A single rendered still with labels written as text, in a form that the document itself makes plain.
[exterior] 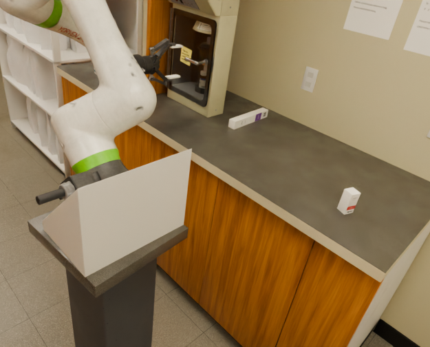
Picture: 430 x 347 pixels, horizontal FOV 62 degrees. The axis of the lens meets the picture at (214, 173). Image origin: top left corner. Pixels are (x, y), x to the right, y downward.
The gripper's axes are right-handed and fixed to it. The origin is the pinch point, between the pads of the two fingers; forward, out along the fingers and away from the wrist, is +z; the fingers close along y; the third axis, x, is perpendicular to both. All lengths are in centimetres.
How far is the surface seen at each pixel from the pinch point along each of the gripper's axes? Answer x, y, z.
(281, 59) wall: -18, 1, 55
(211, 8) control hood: -10.5, 24.0, 6.9
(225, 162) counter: -47, -26, -12
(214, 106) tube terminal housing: -11.1, -20.5, 16.2
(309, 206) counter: -84, -26, -8
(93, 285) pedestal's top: -70, -26, -82
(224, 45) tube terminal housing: -11.0, 8.5, 17.5
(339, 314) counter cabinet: -109, -53, -15
